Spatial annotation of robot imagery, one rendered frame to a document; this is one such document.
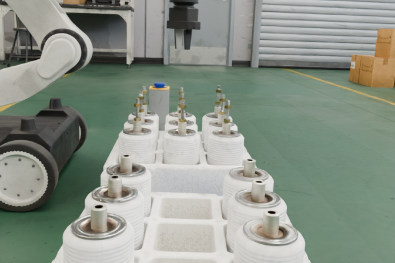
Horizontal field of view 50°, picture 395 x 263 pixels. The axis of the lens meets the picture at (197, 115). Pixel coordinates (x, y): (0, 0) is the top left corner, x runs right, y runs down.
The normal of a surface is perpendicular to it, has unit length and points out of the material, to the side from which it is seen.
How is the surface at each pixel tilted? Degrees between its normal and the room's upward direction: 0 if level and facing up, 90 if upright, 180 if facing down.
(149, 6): 90
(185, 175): 90
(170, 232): 90
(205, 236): 90
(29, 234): 0
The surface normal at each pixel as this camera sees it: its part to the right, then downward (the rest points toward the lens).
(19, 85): -0.22, 0.48
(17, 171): 0.09, 0.20
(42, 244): 0.04, -0.98
